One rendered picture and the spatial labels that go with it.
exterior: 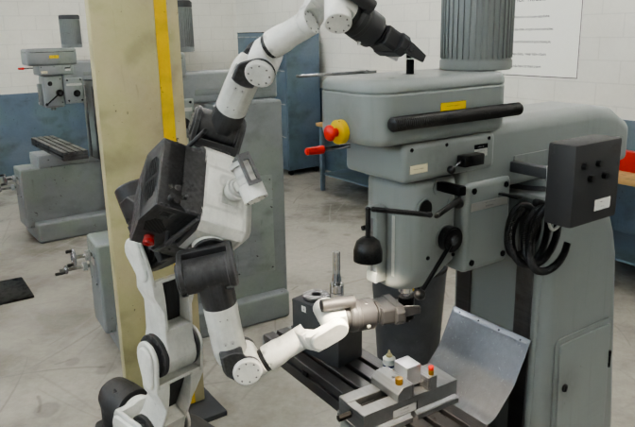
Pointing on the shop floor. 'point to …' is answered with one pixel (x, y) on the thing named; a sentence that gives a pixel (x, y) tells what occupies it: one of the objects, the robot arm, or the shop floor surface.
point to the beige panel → (135, 121)
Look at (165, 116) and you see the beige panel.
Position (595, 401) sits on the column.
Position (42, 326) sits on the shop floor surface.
